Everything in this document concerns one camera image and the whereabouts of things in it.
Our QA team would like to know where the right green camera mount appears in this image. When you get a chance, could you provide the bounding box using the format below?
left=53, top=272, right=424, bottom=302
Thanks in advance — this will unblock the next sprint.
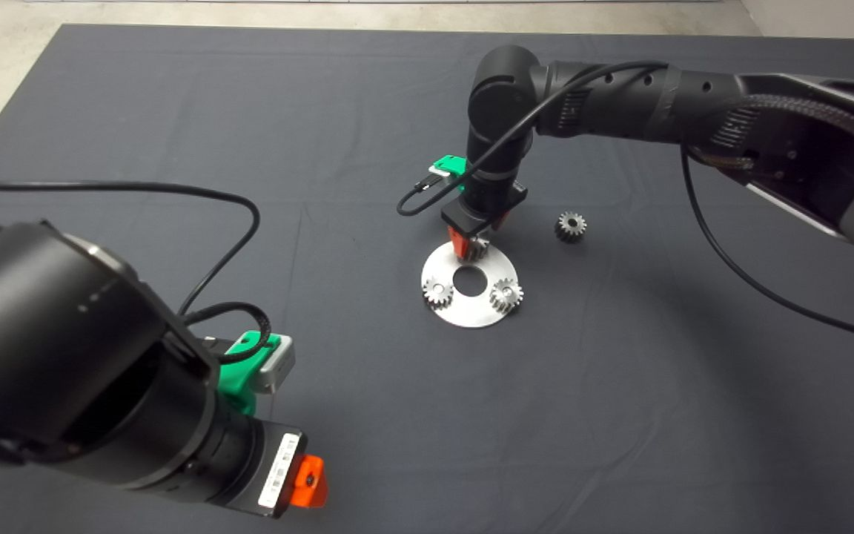
left=431, top=154, right=469, bottom=195

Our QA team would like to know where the dark grey table cloth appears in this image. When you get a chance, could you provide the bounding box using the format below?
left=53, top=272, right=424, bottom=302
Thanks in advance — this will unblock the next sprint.
left=0, top=24, right=854, bottom=534

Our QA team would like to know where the small dark steel gear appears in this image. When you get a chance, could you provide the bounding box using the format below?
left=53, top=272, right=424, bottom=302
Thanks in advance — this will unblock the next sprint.
left=554, top=211, right=588, bottom=244

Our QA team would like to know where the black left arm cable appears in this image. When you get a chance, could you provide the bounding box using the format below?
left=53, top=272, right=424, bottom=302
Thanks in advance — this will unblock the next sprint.
left=0, top=178, right=274, bottom=366

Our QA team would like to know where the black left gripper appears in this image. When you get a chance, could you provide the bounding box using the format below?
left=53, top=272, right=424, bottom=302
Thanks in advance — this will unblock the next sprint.
left=229, top=417, right=328, bottom=518

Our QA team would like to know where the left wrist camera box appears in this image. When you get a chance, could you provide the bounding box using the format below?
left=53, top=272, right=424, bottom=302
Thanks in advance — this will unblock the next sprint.
left=253, top=335, right=297, bottom=394

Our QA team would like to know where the left green camera mount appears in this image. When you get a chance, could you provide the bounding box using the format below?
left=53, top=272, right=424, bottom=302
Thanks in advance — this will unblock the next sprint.
left=217, top=331, right=281, bottom=418

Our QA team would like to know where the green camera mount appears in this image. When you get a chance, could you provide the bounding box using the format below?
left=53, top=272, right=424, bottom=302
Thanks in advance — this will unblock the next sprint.
left=431, top=154, right=469, bottom=195
left=217, top=331, right=281, bottom=418

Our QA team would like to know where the round metal plate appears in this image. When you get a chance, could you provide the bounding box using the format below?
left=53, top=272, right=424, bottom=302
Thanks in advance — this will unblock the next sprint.
left=420, top=239, right=523, bottom=329

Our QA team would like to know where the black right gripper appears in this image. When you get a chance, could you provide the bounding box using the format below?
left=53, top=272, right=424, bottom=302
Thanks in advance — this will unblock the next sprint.
left=440, top=177, right=530, bottom=260

